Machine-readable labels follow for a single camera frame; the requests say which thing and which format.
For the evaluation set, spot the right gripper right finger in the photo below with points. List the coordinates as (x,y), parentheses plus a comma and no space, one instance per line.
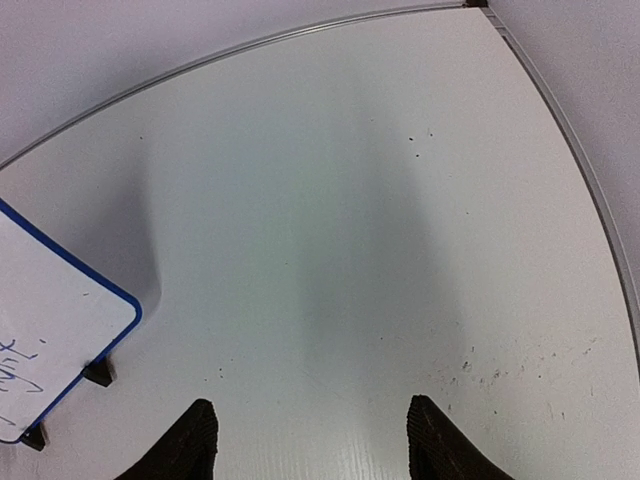
(439,450)

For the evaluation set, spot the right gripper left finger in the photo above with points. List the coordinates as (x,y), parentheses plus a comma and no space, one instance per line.
(187,450)

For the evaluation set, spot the blue framed whiteboard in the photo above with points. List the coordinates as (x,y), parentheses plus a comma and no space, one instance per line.
(58,317)

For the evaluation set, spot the right black whiteboard foot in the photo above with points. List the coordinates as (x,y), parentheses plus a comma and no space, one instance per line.
(100,372)

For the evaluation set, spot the black whiteboard foot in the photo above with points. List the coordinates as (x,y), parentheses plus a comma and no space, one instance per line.
(34,438)
(100,372)

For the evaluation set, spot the left black whiteboard foot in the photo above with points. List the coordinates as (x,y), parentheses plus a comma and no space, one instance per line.
(34,438)

